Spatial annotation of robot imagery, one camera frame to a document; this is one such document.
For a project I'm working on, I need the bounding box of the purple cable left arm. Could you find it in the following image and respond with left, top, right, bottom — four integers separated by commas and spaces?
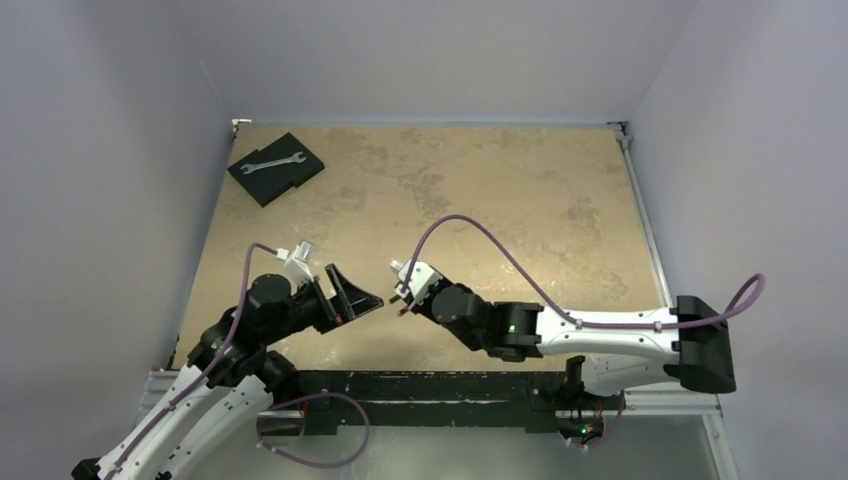
99, 243, 283, 480

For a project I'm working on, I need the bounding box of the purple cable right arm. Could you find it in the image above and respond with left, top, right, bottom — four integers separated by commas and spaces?
400, 214, 767, 331

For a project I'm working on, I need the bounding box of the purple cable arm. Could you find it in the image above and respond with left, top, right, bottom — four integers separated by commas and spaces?
400, 214, 767, 331
99, 243, 283, 480

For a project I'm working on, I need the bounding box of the black foam pad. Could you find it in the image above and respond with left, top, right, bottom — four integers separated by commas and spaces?
228, 133, 325, 207

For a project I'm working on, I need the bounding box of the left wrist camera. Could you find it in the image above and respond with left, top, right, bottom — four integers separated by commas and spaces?
276, 240, 315, 287

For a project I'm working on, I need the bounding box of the silver open-end wrench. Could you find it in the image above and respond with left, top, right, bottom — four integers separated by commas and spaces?
240, 152, 307, 175

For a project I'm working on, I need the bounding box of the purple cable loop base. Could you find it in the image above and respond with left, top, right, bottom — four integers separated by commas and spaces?
256, 392, 372, 469

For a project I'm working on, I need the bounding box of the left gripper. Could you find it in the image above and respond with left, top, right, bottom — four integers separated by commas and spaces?
263, 262, 382, 344

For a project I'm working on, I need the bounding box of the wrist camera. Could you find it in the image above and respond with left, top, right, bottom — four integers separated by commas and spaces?
276, 240, 315, 287
390, 259, 443, 292

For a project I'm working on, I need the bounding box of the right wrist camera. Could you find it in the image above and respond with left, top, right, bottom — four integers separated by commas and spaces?
390, 259, 443, 292

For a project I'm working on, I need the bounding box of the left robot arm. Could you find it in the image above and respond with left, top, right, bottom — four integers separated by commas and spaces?
71, 265, 384, 479

